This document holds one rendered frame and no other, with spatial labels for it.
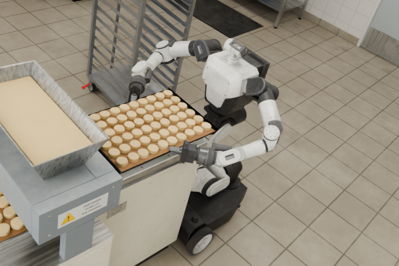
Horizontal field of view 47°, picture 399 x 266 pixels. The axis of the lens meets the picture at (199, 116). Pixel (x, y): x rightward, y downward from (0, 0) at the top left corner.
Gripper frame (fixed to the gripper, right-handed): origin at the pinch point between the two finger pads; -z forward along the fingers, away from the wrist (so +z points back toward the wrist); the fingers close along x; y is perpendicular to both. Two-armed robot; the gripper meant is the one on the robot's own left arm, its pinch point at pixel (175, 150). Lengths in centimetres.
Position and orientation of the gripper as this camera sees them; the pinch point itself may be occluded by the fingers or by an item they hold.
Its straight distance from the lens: 214.3
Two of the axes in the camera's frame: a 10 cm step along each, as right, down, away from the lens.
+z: 9.8, 2.0, 0.9
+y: -0.4, 5.9, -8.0
